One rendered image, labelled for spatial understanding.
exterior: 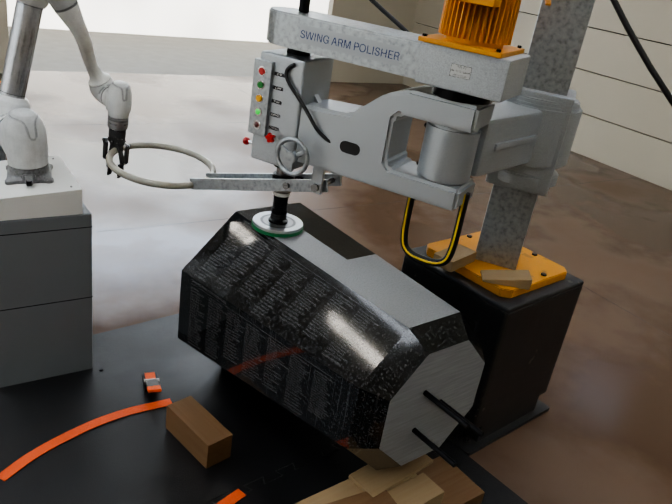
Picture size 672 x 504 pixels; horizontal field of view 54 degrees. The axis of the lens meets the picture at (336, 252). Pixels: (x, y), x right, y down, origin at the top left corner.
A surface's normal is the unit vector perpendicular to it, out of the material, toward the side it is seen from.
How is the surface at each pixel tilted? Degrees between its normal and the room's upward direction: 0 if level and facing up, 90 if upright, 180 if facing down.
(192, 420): 0
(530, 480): 0
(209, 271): 45
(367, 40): 90
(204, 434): 0
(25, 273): 90
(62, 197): 90
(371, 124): 90
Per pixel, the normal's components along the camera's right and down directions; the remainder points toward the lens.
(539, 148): -0.04, 0.41
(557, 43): -0.34, 0.35
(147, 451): 0.14, -0.90
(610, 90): -0.83, 0.12
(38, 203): 0.54, 0.43
